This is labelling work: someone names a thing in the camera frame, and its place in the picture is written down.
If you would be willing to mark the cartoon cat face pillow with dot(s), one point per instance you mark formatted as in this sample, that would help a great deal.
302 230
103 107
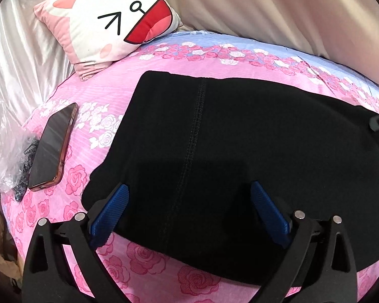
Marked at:
91 22

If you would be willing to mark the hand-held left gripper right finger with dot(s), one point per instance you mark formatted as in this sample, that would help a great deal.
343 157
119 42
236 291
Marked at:
267 208

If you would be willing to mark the silver satin curtain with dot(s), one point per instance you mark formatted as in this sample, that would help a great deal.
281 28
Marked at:
22 53

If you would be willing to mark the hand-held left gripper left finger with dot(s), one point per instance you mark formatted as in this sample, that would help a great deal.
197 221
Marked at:
115 206

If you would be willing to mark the clear plastic bag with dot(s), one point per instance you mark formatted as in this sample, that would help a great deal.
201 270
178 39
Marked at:
3 142

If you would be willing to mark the black pants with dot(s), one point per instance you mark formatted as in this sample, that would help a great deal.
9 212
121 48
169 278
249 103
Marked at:
227 132

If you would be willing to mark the beige curtain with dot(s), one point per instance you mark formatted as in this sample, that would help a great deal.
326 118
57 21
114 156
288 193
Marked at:
271 9

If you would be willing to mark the pink floral bedsheet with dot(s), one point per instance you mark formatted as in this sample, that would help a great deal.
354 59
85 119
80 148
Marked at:
91 145

